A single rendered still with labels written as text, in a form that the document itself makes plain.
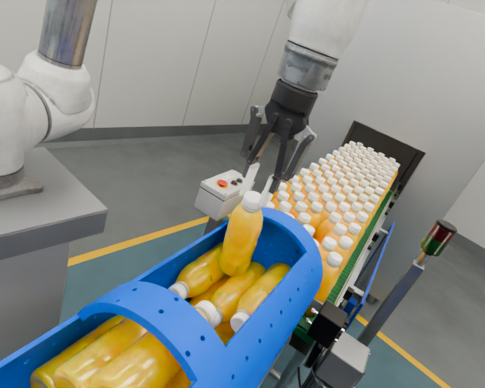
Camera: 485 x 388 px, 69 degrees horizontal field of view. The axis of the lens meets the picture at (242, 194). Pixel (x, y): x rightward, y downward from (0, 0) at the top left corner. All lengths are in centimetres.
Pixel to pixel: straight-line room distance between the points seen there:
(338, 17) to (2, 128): 68
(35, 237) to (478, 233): 470
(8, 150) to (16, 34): 240
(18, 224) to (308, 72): 66
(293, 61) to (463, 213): 451
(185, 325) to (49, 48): 73
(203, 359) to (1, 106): 64
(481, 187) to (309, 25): 444
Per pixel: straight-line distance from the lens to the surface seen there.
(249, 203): 69
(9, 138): 91
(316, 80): 60
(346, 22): 59
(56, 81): 99
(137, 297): 54
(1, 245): 89
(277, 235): 88
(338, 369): 119
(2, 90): 89
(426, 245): 124
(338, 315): 104
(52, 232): 92
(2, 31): 325
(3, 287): 106
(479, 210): 497
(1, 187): 96
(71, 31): 98
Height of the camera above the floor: 161
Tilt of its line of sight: 26 degrees down
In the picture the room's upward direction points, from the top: 21 degrees clockwise
